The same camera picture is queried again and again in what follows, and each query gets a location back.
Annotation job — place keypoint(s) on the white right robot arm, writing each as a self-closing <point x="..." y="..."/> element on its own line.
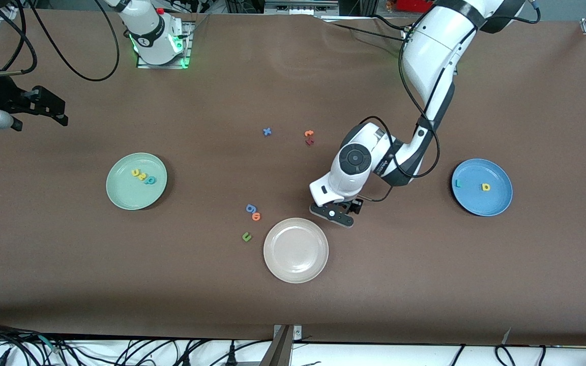
<point x="150" y="30"/>

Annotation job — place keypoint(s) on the teal letter p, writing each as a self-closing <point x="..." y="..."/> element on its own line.
<point x="149" y="180"/>

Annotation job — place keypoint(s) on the metal table bracket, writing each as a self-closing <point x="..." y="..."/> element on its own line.
<point x="283" y="348"/>

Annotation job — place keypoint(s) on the black plug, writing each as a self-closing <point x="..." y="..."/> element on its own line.
<point x="231" y="356"/>

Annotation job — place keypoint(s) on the beige plate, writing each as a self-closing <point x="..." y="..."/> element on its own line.
<point x="296" y="250"/>

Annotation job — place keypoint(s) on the red box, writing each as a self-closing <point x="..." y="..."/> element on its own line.
<point x="407" y="5"/>

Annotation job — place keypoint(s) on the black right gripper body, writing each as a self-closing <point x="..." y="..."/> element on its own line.
<point x="4" y="93"/>

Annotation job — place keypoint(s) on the grey device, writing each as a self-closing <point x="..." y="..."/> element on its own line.
<point x="300" y="7"/>

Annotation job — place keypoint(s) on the blue plate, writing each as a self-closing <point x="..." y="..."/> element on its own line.
<point x="481" y="203"/>

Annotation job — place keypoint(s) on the green plate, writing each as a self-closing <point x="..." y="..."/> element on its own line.
<point x="130" y="195"/>

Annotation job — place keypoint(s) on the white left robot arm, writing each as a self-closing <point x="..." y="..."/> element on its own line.
<point x="356" y="160"/>

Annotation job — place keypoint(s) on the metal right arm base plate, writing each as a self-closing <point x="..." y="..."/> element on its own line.
<point x="187" y="46"/>

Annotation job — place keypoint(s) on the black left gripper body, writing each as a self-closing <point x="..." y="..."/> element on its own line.
<point x="352" y="205"/>

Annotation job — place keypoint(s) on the brown table cover sheet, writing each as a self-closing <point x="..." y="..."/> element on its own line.
<point x="374" y="295"/>

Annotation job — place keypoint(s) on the black crate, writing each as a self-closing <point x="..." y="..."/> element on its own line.
<point x="244" y="5"/>

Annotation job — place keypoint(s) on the blue letter g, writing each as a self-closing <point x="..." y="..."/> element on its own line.
<point x="251" y="208"/>

